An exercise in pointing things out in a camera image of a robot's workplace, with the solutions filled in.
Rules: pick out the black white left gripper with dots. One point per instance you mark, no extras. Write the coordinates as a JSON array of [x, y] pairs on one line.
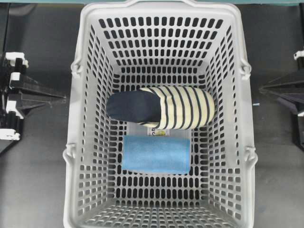
[[12, 65]]

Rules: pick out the striped navy cream slipper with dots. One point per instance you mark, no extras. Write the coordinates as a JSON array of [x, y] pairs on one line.
[[163, 107]]

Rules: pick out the blue cloth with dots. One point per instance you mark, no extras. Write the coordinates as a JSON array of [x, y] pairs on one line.
[[156, 155]]

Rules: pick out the grey plastic shopping basket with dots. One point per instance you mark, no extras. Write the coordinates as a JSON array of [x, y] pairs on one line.
[[123, 46]]

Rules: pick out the small label sticker in basket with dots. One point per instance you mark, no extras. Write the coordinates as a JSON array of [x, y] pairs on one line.
[[158, 132]]

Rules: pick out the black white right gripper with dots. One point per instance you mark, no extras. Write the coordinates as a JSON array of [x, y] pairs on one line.
[[292, 83]]

